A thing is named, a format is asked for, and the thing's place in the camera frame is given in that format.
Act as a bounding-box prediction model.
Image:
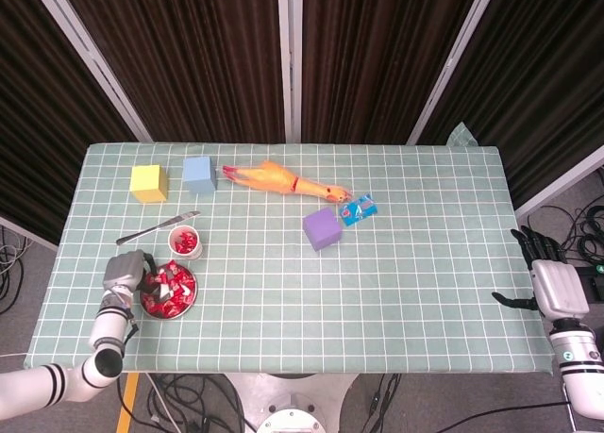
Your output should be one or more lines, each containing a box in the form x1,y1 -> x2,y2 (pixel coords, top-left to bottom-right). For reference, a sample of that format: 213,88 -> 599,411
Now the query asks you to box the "silver table knife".
115,210 -> 202,246

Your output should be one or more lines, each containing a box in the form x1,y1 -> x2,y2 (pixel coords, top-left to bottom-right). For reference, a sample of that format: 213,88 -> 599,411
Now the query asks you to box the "yellow floor tape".
115,373 -> 142,433

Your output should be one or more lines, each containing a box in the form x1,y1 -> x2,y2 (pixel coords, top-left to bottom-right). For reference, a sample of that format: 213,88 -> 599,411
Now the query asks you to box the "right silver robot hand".
491,225 -> 591,320

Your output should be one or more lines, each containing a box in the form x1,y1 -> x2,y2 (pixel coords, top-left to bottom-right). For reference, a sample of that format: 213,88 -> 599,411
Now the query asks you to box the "light blue foam cube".
181,156 -> 219,196

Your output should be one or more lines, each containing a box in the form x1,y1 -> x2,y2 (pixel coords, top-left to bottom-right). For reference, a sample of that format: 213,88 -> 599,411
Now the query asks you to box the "green checked tablecloth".
24,121 -> 556,376

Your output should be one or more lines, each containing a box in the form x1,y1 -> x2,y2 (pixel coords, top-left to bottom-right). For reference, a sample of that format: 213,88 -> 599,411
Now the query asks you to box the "white partition frame post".
277,0 -> 303,144
406,0 -> 502,145
26,0 -> 155,144

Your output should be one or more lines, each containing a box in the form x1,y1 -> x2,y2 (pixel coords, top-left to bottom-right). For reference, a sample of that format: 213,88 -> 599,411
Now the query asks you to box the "white paper cup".
167,225 -> 204,262

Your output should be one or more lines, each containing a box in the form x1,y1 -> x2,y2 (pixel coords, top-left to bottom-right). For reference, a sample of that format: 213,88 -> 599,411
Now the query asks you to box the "black box with green light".
579,261 -> 604,307

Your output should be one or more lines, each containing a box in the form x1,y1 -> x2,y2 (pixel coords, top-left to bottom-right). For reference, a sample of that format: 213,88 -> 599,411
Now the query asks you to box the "orange rubber chicken toy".
221,159 -> 354,205

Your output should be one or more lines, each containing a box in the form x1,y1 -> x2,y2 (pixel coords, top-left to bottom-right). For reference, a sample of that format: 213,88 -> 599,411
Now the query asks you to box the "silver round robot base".
226,374 -> 360,433

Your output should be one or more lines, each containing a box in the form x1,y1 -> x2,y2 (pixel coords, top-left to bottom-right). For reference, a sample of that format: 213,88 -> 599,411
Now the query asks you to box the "dark brown partition panel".
56,0 -> 287,144
301,0 -> 485,145
0,0 -> 138,245
417,0 -> 604,208

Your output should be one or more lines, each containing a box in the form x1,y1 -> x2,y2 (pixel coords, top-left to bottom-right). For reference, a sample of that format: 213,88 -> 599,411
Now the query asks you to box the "long black cable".
441,402 -> 579,433

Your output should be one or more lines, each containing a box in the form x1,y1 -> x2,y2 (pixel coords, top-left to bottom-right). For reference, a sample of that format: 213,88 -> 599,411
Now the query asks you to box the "purple foam cube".
302,206 -> 344,253

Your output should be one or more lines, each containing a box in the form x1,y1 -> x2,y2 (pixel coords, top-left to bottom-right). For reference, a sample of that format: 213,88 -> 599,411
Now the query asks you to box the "white partition base rail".
513,143 -> 604,220
0,214 -> 60,253

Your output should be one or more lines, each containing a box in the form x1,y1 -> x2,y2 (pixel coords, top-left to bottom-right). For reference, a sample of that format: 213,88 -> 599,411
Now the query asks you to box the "black floor cable bundle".
115,371 -> 259,433
523,166 -> 604,267

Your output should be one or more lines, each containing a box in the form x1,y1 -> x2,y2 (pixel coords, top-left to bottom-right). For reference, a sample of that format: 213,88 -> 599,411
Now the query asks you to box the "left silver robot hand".
102,248 -> 172,298

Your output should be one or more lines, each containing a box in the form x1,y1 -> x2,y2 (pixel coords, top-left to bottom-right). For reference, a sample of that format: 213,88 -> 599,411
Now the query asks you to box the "blue snack packet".
338,192 -> 378,228

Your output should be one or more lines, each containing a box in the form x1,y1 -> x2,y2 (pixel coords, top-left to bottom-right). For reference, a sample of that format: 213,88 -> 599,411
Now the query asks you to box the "metal bowl of red candies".
139,258 -> 199,320

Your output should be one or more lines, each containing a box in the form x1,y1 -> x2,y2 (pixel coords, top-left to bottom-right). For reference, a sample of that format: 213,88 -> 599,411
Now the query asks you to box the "black cable with inline plug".
358,374 -> 402,433

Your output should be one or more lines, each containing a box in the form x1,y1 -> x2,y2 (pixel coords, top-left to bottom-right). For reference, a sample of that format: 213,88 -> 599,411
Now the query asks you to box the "yellow foam cube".
129,164 -> 169,205

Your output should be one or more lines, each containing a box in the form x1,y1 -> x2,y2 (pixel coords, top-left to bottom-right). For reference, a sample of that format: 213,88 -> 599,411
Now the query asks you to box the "grey floor cable bundle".
0,225 -> 32,316

